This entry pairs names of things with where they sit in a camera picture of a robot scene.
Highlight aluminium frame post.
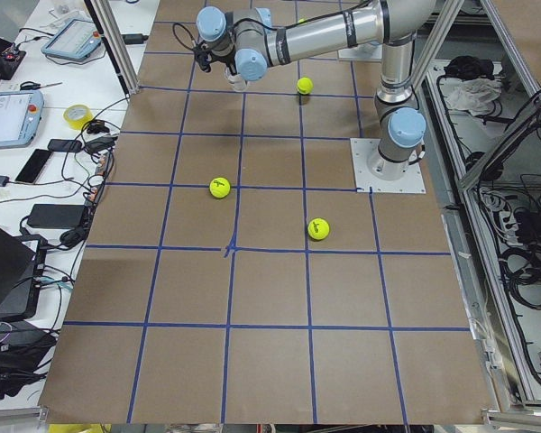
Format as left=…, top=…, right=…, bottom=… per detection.
left=84, top=0, right=140, bottom=97

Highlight blue teach pendant lower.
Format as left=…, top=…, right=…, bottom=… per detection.
left=0, top=90, right=44, bottom=150

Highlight yellow tennis ball far right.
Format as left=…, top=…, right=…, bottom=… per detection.
left=307, top=217, right=330, bottom=241

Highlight scissors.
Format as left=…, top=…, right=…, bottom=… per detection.
left=19, top=81, right=61, bottom=90

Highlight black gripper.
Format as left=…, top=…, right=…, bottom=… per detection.
left=192, top=41, right=213, bottom=71

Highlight blue teach pendant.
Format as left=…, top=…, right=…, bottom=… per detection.
left=41, top=18, right=102, bottom=62
left=0, top=90, right=44, bottom=150

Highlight black smartphone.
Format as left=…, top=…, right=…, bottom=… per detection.
left=14, top=149, right=52, bottom=184

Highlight white crumpled cloth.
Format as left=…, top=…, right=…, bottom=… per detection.
left=445, top=78, right=503, bottom=116

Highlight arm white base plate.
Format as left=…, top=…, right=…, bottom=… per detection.
left=350, top=138, right=426, bottom=194
left=337, top=43, right=382, bottom=62

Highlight black power adapter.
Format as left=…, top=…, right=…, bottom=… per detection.
left=27, top=204, right=85, bottom=229

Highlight yellow tennis ball near right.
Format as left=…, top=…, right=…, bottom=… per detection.
left=208, top=177, right=232, bottom=199

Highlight yellow tape roll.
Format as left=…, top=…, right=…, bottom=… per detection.
left=63, top=104, right=94, bottom=131

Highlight black laptop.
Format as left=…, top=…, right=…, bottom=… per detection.
left=0, top=228, right=46, bottom=322

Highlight blue teach pendant upper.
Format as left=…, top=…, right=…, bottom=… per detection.
left=41, top=18, right=102, bottom=62

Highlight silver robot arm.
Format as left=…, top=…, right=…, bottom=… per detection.
left=192, top=1, right=435, bottom=180

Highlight yellow tennis ball centre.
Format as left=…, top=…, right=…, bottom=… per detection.
left=297, top=77, right=314, bottom=96

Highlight clear Wilson tennis ball can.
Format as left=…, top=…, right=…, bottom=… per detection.
left=225, top=68, right=249, bottom=92

